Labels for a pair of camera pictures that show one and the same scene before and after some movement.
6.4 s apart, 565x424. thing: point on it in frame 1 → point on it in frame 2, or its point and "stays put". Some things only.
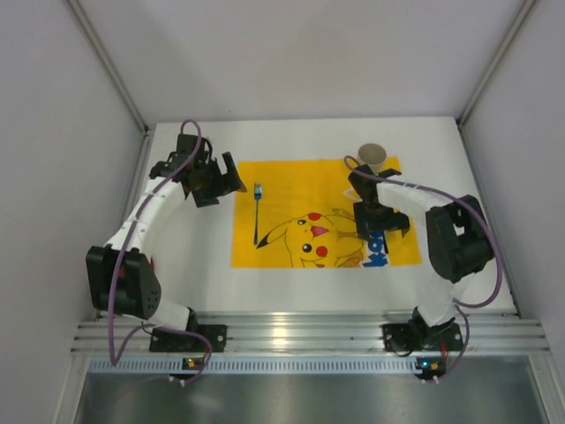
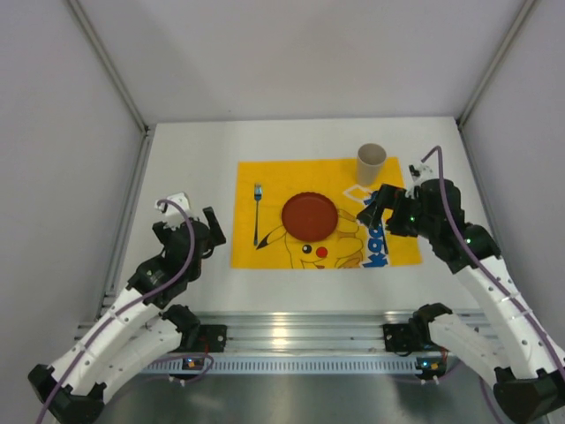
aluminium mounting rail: x=309 y=329 stays put
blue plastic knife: x=385 y=242 stays put
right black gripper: x=380 y=219 → x=384 y=202
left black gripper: x=218 y=186 → x=203 y=230
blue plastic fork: x=258 y=193 stays put
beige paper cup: x=372 y=155 stays put
